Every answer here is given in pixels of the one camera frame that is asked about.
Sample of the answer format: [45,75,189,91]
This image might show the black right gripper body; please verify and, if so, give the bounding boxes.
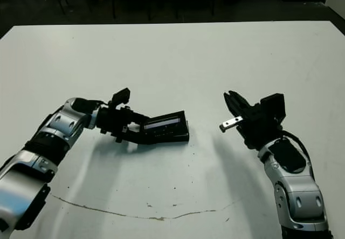
[219,103,283,151]

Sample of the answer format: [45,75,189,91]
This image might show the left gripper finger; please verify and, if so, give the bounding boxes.
[122,130,152,145]
[128,111,149,126]

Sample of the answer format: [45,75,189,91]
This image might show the black mesh office chair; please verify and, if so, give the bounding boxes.
[109,0,154,21]

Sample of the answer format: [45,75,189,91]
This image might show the black box lid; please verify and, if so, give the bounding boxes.
[140,110,189,139]

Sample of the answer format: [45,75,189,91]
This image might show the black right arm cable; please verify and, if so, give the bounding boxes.
[281,131,313,169]

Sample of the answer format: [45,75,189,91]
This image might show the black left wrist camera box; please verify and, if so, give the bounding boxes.
[112,87,132,106]

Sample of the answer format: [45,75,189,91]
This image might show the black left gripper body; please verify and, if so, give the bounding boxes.
[95,105,133,144]

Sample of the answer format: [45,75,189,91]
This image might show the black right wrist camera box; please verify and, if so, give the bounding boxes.
[259,93,286,122]

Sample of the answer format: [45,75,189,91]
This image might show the black box with white insert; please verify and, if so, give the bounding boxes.
[147,133,189,145]

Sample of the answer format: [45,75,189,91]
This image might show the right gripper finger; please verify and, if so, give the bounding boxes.
[229,90,256,116]
[224,93,245,119]

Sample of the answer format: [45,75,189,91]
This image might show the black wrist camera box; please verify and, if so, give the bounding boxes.
[259,93,286,122]
[112,87,132,106]

